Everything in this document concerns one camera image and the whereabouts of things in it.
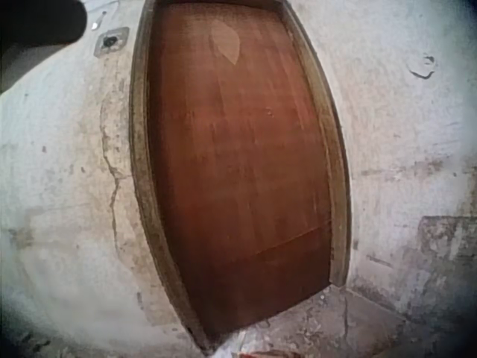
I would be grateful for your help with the brown wooden door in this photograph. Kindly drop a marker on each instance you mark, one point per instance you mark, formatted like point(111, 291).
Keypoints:
point(242, 179)

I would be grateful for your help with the dark object with white tip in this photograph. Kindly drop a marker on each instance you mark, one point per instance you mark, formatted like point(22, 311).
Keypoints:
point(41, 22)

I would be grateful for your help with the olive wooden door frame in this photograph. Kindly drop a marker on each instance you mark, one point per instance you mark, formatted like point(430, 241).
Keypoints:
point(138, 149)

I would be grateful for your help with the grey wall switch box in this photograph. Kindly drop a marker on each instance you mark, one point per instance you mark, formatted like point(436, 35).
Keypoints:
point(110, 40)

